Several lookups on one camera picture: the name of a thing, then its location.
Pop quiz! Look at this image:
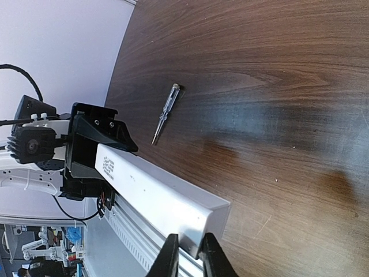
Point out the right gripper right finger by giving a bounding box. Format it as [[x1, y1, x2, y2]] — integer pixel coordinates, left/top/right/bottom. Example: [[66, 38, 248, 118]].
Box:
[[202, 233, 239, 277]]

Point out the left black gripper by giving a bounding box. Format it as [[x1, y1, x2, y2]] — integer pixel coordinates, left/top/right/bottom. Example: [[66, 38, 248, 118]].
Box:
[[59, 103, 138, 201]]

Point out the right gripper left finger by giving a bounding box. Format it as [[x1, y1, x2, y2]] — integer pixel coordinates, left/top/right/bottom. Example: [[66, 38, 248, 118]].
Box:
[[146, 234, 179, 277]]

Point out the white remote control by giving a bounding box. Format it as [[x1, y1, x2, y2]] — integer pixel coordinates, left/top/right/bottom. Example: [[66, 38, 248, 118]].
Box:
[[95, 144, 231, 259]]

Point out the small metal screwdriver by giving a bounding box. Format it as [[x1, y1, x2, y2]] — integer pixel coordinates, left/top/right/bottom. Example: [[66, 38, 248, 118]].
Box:
[[151, 83, 180, 145]]

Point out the front aluminium rail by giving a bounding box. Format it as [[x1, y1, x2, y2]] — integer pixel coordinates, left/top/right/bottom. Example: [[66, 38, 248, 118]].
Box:
[[103, 190, 208, 277]]

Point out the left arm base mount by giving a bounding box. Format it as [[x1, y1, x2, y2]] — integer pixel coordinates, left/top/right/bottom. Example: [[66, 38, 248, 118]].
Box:
[[97, 188, 115, 219]]

